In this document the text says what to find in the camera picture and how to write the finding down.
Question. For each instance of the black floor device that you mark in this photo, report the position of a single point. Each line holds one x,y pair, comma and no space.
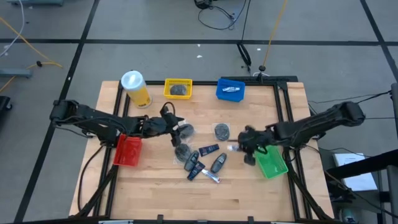
202,3

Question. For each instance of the yellow plastic basket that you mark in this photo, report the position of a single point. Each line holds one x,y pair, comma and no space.
168,93

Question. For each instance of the blue plastic basket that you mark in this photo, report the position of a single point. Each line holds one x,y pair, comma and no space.
230,97

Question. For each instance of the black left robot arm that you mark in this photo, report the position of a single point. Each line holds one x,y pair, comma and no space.
93,116

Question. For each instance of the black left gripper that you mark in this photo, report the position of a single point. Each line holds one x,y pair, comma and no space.
158,127

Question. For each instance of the yellow canister with white lid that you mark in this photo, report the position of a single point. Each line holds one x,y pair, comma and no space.
136,90

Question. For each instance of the red plastic basket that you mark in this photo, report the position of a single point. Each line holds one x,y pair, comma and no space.
127,151

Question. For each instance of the packaged black round puff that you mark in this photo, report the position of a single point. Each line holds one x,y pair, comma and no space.
182,152
187,132
221,132
178,90

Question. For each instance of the black aluminium table frame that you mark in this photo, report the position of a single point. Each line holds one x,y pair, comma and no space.
278,102

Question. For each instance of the white toothpaste tube red cap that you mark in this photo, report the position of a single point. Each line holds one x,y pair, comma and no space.
211,176

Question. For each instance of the small white toothpaste tube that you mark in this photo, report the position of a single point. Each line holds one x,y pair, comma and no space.
231,89
233,148

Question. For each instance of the black metal beam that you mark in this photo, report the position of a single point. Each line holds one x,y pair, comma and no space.
363,163

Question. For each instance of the black camera stand foot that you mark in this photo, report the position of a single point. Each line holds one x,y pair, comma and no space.
262,68

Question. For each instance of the black caster wheel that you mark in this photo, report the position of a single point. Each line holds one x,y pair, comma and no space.
4,104

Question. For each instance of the grey metal post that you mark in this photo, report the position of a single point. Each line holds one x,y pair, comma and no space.
395,109

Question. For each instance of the green plastic basket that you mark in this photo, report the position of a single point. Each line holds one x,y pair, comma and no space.
273,163

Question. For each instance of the white paper box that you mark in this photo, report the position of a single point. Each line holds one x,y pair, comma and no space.
354,171

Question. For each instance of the grey equipment base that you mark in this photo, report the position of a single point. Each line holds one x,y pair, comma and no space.
15,73
34,2

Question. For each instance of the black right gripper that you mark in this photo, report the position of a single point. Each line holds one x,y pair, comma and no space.
255,140

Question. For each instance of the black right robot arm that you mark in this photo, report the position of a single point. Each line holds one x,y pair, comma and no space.
311,126

